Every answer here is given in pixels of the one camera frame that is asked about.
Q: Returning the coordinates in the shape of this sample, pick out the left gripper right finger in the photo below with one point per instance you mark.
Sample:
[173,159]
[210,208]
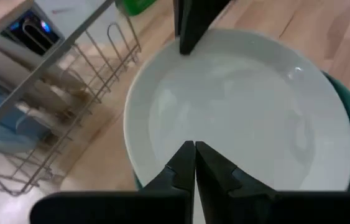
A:
[215,174]

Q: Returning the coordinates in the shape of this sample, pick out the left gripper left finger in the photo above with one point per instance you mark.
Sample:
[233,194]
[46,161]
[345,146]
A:
[181,171]

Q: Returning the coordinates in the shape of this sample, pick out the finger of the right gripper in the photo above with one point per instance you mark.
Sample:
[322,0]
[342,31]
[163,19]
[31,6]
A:
[177,15]
[199,25]

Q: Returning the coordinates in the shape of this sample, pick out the green detergent tub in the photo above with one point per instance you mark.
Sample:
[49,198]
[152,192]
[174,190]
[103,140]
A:
[137,6]

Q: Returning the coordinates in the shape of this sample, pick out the plain white plate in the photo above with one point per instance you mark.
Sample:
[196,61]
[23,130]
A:
[240,109]

